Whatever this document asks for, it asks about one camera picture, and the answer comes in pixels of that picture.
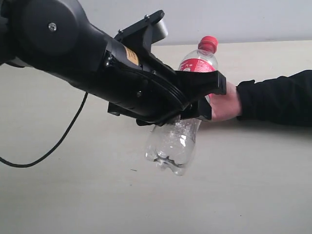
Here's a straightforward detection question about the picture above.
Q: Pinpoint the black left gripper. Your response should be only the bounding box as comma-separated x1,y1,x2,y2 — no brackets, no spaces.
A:
97,36,226,125

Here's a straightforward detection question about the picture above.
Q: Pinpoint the clear red-label cola bottle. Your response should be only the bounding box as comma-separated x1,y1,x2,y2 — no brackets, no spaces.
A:
145,36,218,176

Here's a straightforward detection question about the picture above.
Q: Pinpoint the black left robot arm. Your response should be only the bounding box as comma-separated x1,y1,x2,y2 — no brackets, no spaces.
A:
0,0,226,126

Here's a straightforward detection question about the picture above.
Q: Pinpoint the black-sleeved forearm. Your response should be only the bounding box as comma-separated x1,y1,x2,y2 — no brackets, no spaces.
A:
236,70,312,127

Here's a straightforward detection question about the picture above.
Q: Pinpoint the person's open hand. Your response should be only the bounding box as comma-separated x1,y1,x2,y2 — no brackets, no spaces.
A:
210,82,242,122

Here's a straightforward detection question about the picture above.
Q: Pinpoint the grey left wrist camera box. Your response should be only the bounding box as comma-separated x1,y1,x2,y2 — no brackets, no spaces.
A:
114,10,168,51

